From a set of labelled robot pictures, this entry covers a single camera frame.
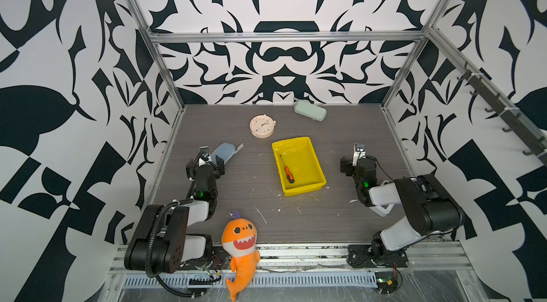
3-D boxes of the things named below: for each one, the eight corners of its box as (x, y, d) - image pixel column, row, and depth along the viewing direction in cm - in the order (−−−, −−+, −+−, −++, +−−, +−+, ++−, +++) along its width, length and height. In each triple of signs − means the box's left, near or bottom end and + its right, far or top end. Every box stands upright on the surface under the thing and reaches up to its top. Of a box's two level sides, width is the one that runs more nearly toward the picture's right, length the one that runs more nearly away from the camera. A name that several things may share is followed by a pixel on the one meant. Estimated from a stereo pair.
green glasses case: (291, 110, 120) (291, 107, 118) (297, 101, 124) (298, 98, 122) (323, 122, 114) (323, 119, 112) (328, 112, 119) (329, 109, 117)
